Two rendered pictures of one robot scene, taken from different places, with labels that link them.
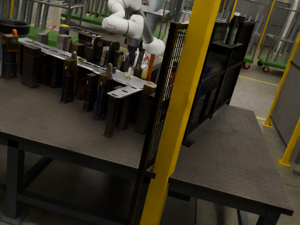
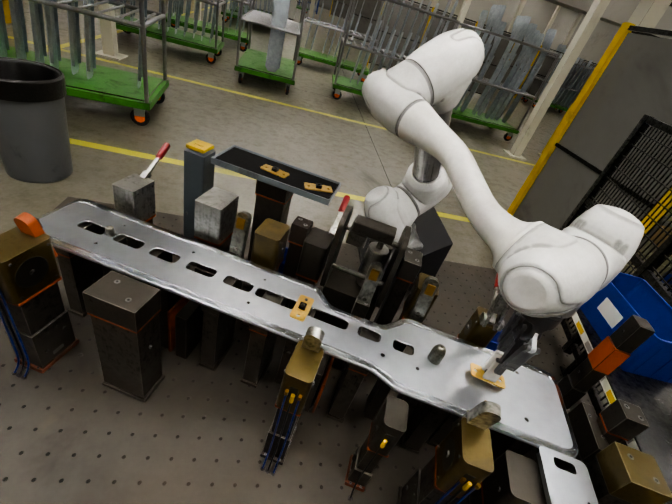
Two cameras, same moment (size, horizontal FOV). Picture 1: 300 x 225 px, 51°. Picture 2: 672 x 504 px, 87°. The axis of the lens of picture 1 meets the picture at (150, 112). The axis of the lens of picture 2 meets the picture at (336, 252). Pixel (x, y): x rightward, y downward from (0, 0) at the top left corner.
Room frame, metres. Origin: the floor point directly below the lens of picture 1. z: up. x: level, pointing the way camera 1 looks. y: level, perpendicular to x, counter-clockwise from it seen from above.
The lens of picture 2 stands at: (1.86, 0.82, 1.63)
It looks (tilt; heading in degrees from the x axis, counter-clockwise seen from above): 35 degrees down; 341
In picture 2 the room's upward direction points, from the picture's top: 18 degrees clockwise
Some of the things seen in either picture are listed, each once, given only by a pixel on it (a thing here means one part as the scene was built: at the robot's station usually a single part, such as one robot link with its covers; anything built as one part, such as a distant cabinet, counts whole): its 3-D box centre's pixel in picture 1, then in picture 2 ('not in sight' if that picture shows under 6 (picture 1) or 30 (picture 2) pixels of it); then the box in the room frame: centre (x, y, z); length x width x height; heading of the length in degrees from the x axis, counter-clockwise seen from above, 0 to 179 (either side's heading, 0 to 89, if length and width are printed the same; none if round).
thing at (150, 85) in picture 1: (146, 108); (583, 503); (2.05, 0.03, 0.88); 0.08 x 0.08 x 0.36; 66
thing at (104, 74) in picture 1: (101, 97); (437, 489); (2.10, 0.37, 0.87); 0.12 x 0.07 x 0.35; 156
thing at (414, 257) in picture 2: (115, 75); (388, 309); (2.58, 0.36, 0.91); 0.07 x 0.05 x 0.42; 156
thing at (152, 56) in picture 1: (147, 84); not in sight; (2.38, 0.07, 0.95); 0.03 x 0.01 x 0.50; 66
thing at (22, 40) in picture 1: (77, 60); (293, 308); (2.47, 0.67, 1.00); 1.38 x 0.22 x 0.02; 66
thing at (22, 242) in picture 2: (8, 56); (26, 308); (2.53, 1.27, 0.88); 0.14 x 0.09 x 0.36; 156
